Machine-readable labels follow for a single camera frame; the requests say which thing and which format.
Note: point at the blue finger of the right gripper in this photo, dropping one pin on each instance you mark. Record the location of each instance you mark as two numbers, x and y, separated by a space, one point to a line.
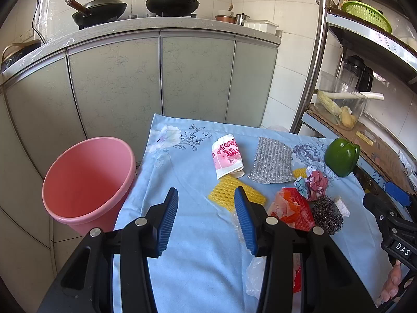
397 193

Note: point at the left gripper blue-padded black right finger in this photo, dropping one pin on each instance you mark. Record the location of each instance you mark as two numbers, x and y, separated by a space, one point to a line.
329 282

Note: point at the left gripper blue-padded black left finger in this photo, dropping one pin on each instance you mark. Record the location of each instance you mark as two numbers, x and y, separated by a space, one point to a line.
84 284

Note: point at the red cardboard box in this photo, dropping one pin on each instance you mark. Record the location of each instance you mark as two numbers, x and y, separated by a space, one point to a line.
293 209

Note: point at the colourful paper ball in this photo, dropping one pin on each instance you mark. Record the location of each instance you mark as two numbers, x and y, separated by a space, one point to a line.
314 186

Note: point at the orange clear plastic bag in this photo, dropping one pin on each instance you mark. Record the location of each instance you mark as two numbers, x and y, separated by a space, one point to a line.
253 219

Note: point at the silver mesh dish cloth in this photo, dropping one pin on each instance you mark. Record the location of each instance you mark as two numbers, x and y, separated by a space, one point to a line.
272 162

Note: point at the yellow foam fruit net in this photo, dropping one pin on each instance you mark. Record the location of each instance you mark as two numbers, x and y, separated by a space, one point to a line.
223 193

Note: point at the pink plastic trash bucket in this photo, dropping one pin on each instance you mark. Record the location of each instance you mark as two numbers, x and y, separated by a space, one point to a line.
89 182

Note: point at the grey kitchen cabinet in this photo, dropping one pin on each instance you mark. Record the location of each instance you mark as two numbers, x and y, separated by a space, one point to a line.
109 80

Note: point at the person's right hand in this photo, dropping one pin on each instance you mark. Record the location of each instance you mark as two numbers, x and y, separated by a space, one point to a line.
392 285

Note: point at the steel shelf rack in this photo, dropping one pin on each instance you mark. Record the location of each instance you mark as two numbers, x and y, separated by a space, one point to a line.
364 39

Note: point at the green bell pepper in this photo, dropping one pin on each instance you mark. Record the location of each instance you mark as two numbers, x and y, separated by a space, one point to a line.
341 156

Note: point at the steel wool scrubber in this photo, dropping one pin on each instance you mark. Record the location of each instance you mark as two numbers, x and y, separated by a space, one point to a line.
326 215

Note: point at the ginger root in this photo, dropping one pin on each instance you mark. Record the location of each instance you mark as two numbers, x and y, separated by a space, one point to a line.
347 118

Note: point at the small yellow foam piece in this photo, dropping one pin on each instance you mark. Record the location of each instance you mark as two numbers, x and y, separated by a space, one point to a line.
300 172

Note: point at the clear glass container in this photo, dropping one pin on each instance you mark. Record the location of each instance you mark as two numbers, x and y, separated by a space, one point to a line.
332 84

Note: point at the white leek stalk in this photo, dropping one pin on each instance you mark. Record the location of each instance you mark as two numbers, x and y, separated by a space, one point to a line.
354 95

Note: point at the light blue floral tablecloth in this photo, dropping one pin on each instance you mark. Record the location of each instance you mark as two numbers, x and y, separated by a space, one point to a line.
204 267

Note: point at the black blender jug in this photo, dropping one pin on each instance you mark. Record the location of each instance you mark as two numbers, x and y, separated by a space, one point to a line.
355 73

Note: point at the pink white paper packet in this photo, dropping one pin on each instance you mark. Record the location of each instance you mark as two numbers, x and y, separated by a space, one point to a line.
227 158

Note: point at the green plastic basket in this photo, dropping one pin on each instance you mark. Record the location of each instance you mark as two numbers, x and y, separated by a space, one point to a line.
367 13

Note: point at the white rectangular dish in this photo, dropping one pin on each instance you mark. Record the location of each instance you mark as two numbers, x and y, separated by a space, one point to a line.
262 25

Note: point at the small steel cup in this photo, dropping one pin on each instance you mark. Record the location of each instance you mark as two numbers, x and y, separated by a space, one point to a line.
241 19

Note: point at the copper bowl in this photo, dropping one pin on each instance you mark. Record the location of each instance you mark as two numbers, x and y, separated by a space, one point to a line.
226 15

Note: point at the black wok with lid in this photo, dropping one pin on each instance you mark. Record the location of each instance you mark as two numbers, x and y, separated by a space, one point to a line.
96 12

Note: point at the dark pot with gold handle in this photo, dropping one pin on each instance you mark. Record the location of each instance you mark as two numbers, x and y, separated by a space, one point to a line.
15 51

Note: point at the black wooden-handled frying pan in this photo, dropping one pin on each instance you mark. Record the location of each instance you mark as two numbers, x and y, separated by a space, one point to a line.
172 8

